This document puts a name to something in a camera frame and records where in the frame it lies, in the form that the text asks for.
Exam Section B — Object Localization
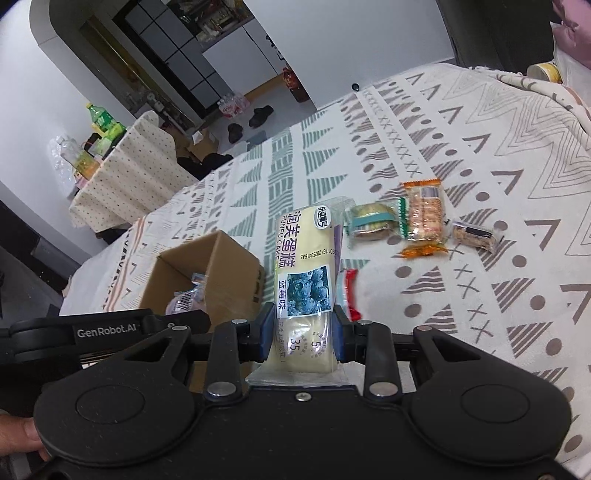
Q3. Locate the blueberry honey cake packet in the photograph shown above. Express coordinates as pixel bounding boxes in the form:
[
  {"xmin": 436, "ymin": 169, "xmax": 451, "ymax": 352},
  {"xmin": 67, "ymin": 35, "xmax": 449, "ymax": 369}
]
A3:
[{"xmin": 246, "ymin": 197, "xmax": 353, "ymax": 388}]

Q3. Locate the white cake clear wrapper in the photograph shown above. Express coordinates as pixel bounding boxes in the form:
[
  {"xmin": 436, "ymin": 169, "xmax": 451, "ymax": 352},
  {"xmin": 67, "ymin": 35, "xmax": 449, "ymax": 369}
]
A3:
[{"xmin": 190, "ymin": 273, "xmax": 206, "ymax": 299}]

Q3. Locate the person hand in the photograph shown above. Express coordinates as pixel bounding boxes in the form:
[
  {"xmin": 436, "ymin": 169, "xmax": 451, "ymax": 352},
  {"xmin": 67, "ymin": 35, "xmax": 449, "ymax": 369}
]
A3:
[{"xmin": 0, "ymin": 414, "xmax": 50, "ymax": 461}]

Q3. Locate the red white snack packet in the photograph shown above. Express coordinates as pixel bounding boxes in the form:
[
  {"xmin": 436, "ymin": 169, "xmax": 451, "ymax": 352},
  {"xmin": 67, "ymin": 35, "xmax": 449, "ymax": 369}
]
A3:
[{"xmin": 335, "ymin": 269, "xmax": 363, "ymax": 322}]

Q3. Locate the cardboard box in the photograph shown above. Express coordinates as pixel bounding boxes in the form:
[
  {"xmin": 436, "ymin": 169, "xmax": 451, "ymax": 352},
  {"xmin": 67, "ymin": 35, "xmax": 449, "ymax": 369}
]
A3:
[{"xmin": 139, "ymin": 231, "xmax": 266, "ymax": 327}]

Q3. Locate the purple snack packet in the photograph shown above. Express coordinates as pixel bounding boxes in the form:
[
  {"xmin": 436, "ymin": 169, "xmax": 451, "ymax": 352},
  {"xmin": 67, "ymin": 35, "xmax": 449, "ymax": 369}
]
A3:
[{"xmin": 165, "ymin": 287, "xmax": 206, "ymax": 315}]

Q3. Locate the green striped sandwich biscuit packet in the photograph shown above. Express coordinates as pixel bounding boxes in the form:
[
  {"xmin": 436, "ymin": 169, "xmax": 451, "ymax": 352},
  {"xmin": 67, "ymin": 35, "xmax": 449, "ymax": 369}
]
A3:
[{"xmin": 345, "ymin": 201, "xmax": 400, "ymax": 242}]

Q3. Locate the orange cracker packet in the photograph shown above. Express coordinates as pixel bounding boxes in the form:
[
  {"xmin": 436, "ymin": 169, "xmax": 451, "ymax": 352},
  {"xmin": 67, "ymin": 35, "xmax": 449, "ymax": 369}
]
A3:
[{"xmin": 399, "ymin": 178, "xmax": 448, "ymax": 259}]

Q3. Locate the brown bar clear wrapper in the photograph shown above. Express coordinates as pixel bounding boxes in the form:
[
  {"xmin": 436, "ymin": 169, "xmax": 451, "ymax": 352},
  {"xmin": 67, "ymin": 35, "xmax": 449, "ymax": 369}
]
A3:
[{"xmin": 451, "ymin": 220, "xmax": 504, "ymax": 253}]

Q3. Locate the patterned bed blanket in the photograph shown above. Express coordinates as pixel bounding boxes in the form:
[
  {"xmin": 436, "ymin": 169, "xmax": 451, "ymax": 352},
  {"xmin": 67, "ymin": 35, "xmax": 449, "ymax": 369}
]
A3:
[{"xmin": 61, "ymin": 64, "xmax": 590, "ymax": 478}]

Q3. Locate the black slipper left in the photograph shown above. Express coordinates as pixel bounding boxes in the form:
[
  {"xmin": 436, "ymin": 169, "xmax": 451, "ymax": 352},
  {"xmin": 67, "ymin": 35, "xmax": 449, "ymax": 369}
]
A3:
[{"xmin": 228, "ymin": 123, "xmax": 243, "ymax": 144}]

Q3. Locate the black slipper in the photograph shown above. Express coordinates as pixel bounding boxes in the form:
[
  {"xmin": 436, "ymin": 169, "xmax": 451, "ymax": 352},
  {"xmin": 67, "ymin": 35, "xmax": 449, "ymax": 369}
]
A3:
[
  {"xmin": 249, "ymin": 105, "xmax": 274, "ymax": 129},
  {"xmin": 228, "ymin": 123, "xmax": 243, "ymax": 144}
]

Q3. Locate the yellow liquid clear bottle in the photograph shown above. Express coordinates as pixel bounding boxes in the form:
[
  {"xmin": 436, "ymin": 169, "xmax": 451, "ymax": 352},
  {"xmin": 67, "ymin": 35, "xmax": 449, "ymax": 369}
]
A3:
[{"xmin": 56, "ymin": 137, "xmax": 99, "ymax": 180}]

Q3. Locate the dotted tablecloth round table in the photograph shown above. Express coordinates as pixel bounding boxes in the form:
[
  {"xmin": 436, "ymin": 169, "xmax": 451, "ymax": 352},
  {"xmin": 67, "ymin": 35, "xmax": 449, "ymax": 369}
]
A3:
[{"xmin": 69, "ymin": 111, "xmax": 197, "ymax": 233}]

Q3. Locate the black slipper right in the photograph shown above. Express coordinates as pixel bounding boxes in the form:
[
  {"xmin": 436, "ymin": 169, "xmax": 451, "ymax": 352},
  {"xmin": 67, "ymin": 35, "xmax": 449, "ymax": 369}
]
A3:
[{"xmin": 249, "ymin": 105, "xmax": 274, "ymax": 129}]

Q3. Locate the pack of water bottles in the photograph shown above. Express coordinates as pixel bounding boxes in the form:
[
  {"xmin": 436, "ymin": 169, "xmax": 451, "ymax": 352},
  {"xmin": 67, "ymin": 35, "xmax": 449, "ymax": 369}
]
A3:
[{"xmin": 217, "ymin": 92, "xmax": 250, "ymax": 119}]

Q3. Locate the green soda bottle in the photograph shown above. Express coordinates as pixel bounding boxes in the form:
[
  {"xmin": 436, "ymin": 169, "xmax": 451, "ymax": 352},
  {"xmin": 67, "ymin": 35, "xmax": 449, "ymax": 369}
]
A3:
[{"xmin": 86, "ymin": 103, "xmax": 126, "ymax": 142}]

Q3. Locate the white kitchen cabinet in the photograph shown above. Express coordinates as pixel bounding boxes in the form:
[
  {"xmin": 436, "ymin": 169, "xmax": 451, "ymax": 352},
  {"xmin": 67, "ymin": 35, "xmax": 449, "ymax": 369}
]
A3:
[{"xmin": 204, "ymin": 18, "xmax": 287, "ymax": 94}]

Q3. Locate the black glass grid door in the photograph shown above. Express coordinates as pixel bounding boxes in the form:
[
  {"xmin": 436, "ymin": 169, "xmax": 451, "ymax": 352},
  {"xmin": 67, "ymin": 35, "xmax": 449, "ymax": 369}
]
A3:
[{"xmin": 114, "ymin": 0, "xmax": 230, "ymax": 119}]

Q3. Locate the yellow tape roll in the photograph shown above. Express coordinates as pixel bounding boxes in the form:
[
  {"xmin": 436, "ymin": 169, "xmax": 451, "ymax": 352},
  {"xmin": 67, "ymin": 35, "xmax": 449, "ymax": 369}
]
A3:
[{"xmin": 526, "ymin": 62, "xmax": 562, "ymax": 84}]

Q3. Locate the pink pillow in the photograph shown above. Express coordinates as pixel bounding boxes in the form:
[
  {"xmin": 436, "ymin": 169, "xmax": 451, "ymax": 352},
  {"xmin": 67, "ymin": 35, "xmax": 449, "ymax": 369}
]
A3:
[{"xmin": 552, "ymin": 0, "xmax": 591, "ymax": 105}]

